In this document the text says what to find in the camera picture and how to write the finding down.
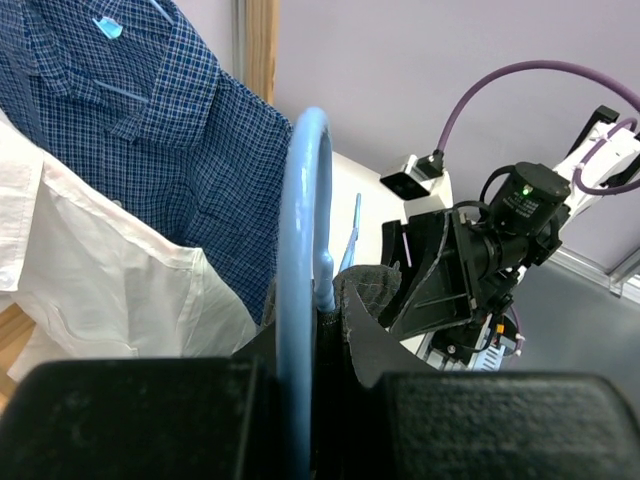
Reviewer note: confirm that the blue hanger with shirt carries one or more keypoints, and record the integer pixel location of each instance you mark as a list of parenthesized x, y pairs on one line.
[(113, 30)]

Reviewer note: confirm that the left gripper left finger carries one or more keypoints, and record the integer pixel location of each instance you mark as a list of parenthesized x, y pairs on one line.
[(171, 418)]

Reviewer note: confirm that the light blue hanger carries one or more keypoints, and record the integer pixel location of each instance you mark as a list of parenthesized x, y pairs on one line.
[(304, 280)]

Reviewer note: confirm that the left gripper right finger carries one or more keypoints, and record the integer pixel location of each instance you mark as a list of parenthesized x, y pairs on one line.
[(406, 421)]

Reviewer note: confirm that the wooden clothes rack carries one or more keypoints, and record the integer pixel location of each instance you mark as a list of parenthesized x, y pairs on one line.
[(260, 35)]

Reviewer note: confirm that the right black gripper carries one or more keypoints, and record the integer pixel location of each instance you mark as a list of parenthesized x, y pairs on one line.
[(522, 208)]

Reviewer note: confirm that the black striped shirt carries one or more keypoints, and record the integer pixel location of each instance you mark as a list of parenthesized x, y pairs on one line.
[(376, 286)]

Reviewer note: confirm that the white shirt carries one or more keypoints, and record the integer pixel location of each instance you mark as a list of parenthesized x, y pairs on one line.
[(96, 281)]

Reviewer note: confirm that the blue checked shirt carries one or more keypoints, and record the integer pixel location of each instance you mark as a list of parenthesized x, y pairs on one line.
[(202, 162)]

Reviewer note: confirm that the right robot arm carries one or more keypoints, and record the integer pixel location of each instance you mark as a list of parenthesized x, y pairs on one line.
[(461, 261)]

